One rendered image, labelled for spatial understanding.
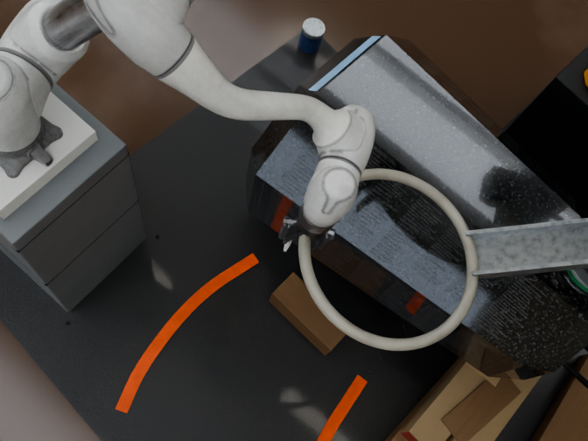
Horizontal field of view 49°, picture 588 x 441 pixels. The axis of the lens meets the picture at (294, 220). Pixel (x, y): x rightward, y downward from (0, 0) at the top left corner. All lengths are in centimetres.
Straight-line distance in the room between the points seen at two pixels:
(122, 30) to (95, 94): 176
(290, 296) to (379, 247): 54
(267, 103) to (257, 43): 175
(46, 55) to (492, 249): 122
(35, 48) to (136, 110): 121
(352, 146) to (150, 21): 54
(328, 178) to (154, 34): 46
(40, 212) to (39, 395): 90
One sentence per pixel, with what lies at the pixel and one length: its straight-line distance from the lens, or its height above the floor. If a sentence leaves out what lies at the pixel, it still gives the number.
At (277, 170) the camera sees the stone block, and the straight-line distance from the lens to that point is 202.
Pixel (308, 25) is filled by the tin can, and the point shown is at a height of 15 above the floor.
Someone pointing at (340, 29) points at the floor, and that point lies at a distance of 313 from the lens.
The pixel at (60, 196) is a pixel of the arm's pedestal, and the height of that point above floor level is 80.
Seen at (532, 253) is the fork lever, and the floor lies 91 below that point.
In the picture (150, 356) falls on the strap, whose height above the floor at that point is 2.
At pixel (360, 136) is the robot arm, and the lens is 144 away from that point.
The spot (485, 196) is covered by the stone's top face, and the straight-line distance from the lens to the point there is 195.
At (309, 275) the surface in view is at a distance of 157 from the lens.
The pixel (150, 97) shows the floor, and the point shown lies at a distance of 284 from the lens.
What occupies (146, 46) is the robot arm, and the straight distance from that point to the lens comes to 113.
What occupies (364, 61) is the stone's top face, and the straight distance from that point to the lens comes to 204.
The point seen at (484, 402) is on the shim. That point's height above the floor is 22.
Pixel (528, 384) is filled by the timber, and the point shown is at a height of 21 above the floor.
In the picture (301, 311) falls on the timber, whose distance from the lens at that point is 238.
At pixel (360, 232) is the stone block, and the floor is 63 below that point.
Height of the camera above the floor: 243
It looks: 68 degrees down
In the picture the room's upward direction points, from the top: 22 degrees clockwise
